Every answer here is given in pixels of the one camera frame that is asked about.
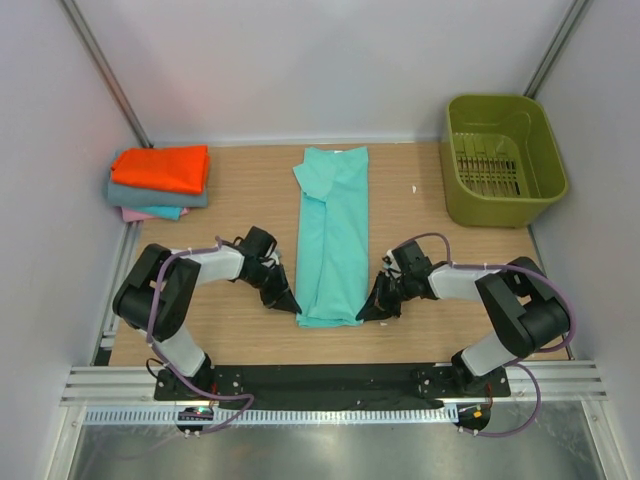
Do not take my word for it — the pink folded t shirt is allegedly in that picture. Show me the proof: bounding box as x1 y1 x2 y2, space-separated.
121 207 190 222

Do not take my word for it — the white slotted cable duct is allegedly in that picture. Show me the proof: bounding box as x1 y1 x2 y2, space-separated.
83 404 458 427

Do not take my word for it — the aluminium frame rail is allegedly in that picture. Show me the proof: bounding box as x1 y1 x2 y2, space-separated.
61 361 607 411

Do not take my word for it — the teal t shirt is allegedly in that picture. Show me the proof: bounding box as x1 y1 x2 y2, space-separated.
293 147 369 328

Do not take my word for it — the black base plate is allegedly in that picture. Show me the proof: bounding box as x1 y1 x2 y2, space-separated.
152 363 512 414

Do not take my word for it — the orange folded t shirt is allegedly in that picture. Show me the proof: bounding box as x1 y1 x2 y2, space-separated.
111 145 210 195

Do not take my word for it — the green plastic basket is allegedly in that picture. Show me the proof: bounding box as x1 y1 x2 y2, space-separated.
440 94 569 228

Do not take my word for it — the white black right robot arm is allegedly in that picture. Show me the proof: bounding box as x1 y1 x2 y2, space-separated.
356 238 573 395

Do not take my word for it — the grey folded t shirt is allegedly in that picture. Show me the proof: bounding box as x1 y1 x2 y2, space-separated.
106 180 208 209

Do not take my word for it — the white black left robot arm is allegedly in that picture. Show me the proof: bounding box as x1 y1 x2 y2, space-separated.
112 226 301 396

